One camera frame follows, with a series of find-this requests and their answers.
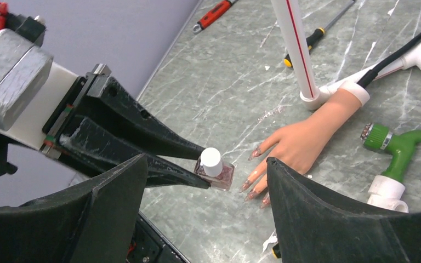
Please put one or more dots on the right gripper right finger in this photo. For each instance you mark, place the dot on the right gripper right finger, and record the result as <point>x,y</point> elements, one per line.
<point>316,224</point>

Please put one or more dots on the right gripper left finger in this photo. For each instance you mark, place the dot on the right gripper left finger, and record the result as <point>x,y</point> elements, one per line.
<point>92,221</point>

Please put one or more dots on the nail polish bottle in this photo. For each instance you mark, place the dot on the nail polish bottle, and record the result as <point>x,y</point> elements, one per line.
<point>212,168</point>

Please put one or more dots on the black yellow screwdriver near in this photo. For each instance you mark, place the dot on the black yellow screwdriver near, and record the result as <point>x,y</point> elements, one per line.
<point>272,242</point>

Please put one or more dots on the black yellow screwdriver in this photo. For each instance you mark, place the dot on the black yellow screwdriver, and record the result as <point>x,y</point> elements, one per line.
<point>272,242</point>
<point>313,39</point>

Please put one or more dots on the mannequin practice hand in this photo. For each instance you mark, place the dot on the mannequin practice hand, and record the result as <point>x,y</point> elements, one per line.
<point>298,145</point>

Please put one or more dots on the red adjustable wrench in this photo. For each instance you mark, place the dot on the red adjustable wrench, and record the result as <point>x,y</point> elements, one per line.
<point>212,15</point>

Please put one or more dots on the black yellow screwdriver far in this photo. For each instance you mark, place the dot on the black yellow screwdriver far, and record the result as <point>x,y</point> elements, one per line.
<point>313,39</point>

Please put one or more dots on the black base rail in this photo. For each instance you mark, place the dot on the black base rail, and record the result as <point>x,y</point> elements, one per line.
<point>150,245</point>

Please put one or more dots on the green hose nozzle fitting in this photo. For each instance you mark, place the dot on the green hose nozzle fitting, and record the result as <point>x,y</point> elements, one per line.
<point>387,188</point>

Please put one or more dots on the black suction mount stalk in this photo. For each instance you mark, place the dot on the black suction mount stalk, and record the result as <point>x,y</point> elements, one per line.
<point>371,74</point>

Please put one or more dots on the white PVC pipe frame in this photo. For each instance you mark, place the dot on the white PVC pipe frame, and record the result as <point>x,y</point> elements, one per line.
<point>365,35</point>

